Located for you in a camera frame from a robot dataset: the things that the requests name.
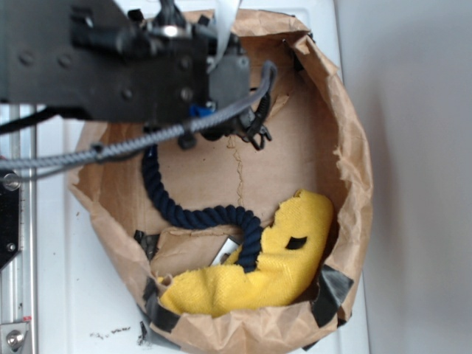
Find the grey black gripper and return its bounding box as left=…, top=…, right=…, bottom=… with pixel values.
left=200, top=33, right=273, bottom=150

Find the blue dimpled ball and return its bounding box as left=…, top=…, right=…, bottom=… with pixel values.
left=189, top=104, right=216, bottom=117

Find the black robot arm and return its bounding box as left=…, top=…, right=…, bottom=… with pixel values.
left=1, top=1, right=271, bottom=149

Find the brown paper bag bin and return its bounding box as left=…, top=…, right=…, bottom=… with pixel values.
left=69, top=10, right=373, bottom=353

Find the small metal plate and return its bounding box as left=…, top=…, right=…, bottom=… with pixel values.
left=210, top=236, right=240, bottom=266

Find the yellow microfibre cloth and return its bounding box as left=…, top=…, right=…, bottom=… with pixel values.
left=160, top=190, right=333, bottom=317

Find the white flat ribbon cable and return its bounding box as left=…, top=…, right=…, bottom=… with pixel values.
left=206, top=0, right=243, bottom=74

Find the dark navy twisted rope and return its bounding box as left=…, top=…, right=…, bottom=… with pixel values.
left=141, top=144, right=265, bottom=274

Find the grey braided cable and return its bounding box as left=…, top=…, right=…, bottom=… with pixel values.
left=0, top=60, right=278, bottom=170

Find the black mounting bracket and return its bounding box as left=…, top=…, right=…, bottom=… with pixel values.
left=0, top=170, right=21, bottom=271

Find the aluminium frame rail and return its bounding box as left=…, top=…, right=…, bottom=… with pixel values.
left=1, top=104, right=38, bottom=353

